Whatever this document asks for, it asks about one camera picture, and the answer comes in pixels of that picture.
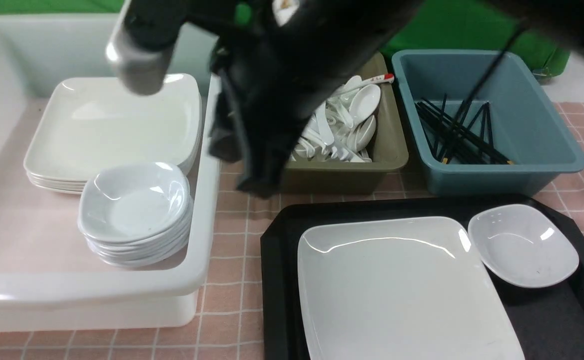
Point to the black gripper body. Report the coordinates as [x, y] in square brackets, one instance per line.
[256, 118]

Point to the large white square plate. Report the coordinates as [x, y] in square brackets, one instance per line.
[400, 289]

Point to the white bowl tray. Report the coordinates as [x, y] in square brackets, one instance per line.
[521, 246]

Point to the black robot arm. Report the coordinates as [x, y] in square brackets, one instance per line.
[327, 40]

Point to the red-tipped white spoon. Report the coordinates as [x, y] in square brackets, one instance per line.
[387, 78]

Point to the pile of white spoons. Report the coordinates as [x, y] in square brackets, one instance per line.
[342, 128]

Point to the olive green plastic bin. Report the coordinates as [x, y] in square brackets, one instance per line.
[388, 152]

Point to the stacked white square plates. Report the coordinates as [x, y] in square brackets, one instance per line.
[92, 124]

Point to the stacked white bowls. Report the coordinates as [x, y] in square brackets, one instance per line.
[134, 216]

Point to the pile of black chopsticks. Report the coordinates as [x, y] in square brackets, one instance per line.
[467, 138]

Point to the green cloth backdrop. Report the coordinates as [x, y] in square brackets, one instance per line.
[440, 24]

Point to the pink checkered tablecloth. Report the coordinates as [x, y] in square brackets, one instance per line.
[232, 280]

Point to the blue plastic bin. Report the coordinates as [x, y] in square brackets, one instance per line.
[527, 127]

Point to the large white plastic tub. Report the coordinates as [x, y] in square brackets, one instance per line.
[49, 278]

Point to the black plastic serving tray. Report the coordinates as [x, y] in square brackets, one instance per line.
[548, 321]

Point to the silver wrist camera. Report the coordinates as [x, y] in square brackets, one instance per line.
[142, 43]

